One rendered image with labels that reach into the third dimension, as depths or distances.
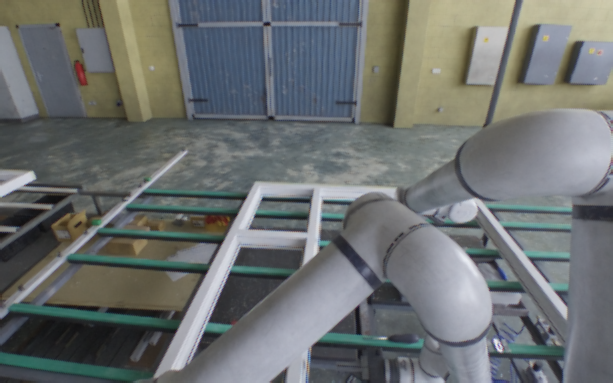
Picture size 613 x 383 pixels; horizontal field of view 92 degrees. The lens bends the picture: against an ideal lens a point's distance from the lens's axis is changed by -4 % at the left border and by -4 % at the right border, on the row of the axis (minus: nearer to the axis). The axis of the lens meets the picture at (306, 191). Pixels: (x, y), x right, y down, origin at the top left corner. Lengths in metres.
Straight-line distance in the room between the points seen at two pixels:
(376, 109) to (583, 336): 6.89
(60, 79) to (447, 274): 9.48
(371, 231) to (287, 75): 6.66
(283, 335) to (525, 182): 0.42
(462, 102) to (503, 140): 7.22
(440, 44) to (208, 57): 4.87
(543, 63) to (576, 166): 7.54
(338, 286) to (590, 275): 0.35
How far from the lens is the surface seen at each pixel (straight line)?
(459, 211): 1.02
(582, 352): 0.58
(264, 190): 2.15
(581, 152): 0.48
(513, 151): 0.48
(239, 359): 0.59
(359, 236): 0.54
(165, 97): 8.19
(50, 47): 9.58
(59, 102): 9.86
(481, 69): 7.49
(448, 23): 7.38
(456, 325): 0.52
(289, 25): 7.00
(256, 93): 7.30
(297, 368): 1.13
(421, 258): 0.49
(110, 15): 8.07
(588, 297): 0.56
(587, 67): 8.52
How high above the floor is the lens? 1.89
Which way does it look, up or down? 28 degrees down
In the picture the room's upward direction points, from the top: straight up
